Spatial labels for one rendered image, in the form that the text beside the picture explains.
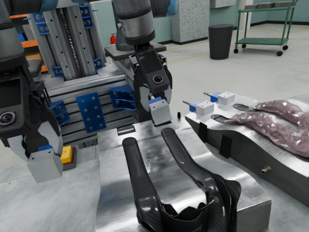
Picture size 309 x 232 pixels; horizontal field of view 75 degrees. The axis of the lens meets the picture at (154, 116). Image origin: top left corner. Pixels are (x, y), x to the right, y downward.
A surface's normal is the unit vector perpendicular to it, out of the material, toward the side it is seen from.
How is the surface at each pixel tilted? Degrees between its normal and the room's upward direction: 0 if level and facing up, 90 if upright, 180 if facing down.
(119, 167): 3
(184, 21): 90
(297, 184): 90
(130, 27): 101
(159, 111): 97
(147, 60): 40
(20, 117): 32
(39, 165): 90
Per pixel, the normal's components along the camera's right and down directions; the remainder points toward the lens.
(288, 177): -0.83, 0.35
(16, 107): 0.09, -0.49
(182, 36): 0.43, 0.41
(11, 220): -0.11, -0.86
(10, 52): 0.86, 0.17
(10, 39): 0.97, 0.03
